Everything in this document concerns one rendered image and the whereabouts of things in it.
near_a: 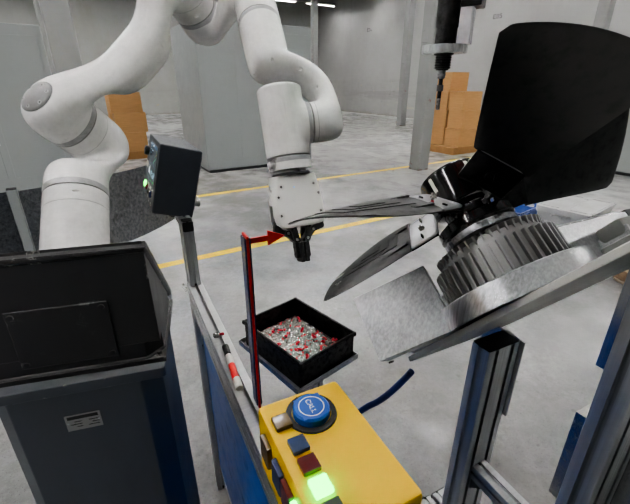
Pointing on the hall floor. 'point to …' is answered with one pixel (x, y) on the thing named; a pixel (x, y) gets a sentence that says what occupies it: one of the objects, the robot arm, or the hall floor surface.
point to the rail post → (207, 403)
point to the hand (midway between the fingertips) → (302, 251)
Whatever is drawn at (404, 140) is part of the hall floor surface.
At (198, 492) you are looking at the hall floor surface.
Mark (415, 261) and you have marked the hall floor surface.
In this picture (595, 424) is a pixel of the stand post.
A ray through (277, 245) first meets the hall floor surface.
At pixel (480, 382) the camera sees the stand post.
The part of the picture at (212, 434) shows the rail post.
